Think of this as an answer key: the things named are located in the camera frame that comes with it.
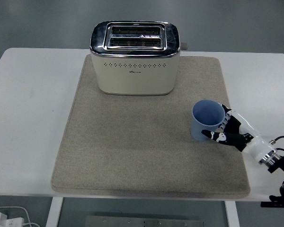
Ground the white table leg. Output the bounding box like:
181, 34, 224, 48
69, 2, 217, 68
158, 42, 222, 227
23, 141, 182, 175
45, 196, 64, 227
223, 201, 240, 227

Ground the cream and chrome toaster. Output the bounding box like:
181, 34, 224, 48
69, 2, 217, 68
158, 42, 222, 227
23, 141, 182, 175
89, 20, 189, 96

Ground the grey metal plate with screws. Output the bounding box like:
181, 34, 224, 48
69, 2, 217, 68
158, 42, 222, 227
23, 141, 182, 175
85, 215, 205, 227

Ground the blue ribbed plastic cup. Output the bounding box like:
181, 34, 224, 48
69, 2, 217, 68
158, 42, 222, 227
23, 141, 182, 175
191, 99, 225, 142

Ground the white cable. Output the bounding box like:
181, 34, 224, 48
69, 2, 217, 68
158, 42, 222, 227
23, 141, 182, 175
0, 206, 40, 227

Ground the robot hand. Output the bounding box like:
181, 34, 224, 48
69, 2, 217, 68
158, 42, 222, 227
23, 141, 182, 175
201, 103, 275, 163

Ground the white power strip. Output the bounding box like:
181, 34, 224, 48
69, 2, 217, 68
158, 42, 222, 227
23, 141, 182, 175
0, 212, 24, 227

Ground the beige fabric table mat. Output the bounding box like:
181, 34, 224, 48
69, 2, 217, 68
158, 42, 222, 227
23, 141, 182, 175
51, 55, 251, 198

